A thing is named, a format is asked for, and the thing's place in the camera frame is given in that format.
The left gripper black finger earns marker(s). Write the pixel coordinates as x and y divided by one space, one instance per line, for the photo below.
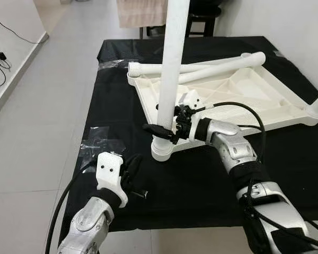
133 163

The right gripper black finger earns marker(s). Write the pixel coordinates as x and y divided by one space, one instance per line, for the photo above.
158 130
157 106

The white plastic table top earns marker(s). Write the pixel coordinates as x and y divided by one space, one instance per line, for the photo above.
244 90

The black tablecloth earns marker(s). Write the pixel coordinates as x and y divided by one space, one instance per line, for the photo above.
164 190

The crumpled clear tape patch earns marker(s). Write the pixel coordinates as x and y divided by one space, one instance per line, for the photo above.
98 143

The clear tape strip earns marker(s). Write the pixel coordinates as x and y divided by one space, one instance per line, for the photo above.
111 64

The beige fringed cloth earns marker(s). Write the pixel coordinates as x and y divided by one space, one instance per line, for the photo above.
140 13

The black round stool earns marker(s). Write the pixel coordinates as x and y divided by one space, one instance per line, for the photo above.
204 10

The small grey tape piece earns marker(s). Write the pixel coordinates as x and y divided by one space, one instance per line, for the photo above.
279 54

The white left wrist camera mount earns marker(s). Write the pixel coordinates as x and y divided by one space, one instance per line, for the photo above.
108 169

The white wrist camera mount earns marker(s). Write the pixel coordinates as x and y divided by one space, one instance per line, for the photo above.
108 169
191 98

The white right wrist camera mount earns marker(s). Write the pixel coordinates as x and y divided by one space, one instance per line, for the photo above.
191 98

